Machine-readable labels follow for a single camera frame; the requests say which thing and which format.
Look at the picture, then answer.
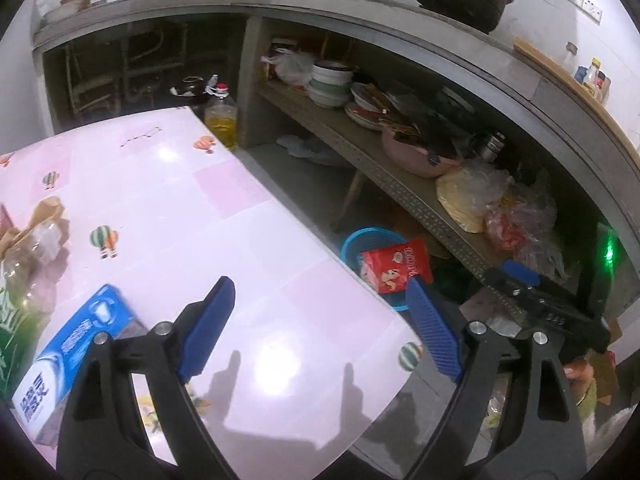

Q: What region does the white plastic bag on shelf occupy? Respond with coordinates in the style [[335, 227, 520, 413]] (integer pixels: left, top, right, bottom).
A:
[[260, 48, 314, 87]]

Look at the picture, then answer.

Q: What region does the green white fluffy sleeve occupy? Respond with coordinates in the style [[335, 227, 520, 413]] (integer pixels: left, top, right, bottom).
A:
[[574, 378, 637, 470]]

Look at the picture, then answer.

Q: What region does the brown paper napkin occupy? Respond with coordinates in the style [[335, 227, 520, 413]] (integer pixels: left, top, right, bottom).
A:
[[0, 196, 70, 258]]

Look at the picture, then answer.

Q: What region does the yellow cooking oil jug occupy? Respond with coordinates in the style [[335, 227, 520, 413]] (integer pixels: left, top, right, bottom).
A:
[[204, 82, 238, 151]]

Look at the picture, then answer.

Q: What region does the pink mesh scrub sponge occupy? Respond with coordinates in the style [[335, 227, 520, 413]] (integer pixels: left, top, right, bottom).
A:
[[0, 204, 14, 236]]

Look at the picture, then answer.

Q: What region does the blue mesh trash basket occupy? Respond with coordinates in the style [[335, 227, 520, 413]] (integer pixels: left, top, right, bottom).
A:
[[341, 228, 427, 312]]

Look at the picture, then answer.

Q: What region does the wooden condiment shelf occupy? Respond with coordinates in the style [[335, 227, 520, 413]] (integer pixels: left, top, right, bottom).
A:
[[513, 37, 640, 169]]

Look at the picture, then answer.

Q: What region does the red snack bag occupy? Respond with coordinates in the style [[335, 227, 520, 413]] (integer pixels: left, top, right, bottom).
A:
[[359, 238, 434, 295]]

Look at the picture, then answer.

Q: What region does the green plastic bottle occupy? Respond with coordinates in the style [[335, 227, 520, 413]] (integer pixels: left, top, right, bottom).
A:
[[1, 221, 62, 402]]

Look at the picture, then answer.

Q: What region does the yellow bag on shelf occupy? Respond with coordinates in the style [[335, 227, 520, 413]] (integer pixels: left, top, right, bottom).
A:
[[435, 158, 513, 234]]

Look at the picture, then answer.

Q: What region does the stack of white bowls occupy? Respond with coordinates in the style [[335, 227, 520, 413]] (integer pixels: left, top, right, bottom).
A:
[[307, 60, 354, 108]]

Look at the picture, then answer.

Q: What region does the blue white toothpaste box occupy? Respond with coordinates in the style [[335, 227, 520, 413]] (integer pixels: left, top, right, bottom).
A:
[[12, 284, 146, 448]]

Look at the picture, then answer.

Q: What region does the pink plastic basin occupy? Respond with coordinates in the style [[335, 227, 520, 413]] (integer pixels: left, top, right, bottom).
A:
[[381, 127, 461, 179]]

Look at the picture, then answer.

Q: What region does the person's right hand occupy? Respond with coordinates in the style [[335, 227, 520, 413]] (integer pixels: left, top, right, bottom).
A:
[[563, 359, 594, 398]]

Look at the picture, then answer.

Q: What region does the grey concrete kitchen counter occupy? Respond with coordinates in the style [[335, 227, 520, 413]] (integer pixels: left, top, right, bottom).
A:
[[32, 0, 639, 264]]

